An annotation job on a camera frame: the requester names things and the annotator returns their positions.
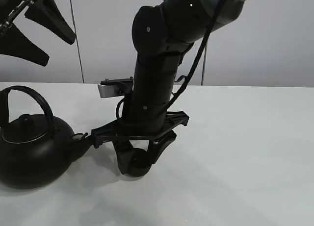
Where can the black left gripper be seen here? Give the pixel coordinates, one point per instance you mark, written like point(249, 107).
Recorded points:
point(43, 12)

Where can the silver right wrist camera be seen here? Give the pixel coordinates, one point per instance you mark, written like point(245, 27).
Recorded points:
point(109, 88)

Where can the small black teacup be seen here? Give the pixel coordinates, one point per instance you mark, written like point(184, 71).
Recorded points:
point(140, 163)

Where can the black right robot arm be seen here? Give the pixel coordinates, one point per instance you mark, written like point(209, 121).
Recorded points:
point(169, 39)

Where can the black round teapot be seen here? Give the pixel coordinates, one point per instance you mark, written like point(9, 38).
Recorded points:
point(36, 149)

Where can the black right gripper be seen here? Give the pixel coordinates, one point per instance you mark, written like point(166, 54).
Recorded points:
point(121, 135)

